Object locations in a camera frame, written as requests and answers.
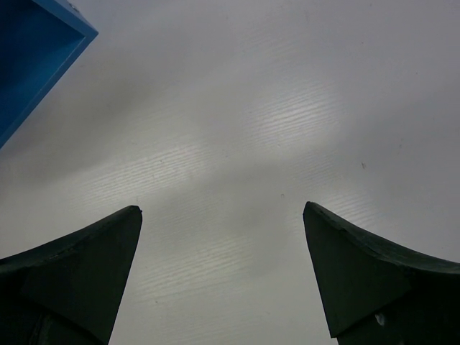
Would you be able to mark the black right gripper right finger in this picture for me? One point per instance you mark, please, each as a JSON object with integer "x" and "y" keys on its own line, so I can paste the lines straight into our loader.
{"x": 375, "y": 291}

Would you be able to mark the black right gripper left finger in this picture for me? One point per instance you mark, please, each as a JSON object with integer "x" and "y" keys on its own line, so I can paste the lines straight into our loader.
{"x": 68, "y": 291}

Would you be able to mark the blue shoe shelf frame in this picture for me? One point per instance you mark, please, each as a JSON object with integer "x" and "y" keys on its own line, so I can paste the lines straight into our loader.
{"x": 40, "y": 40}

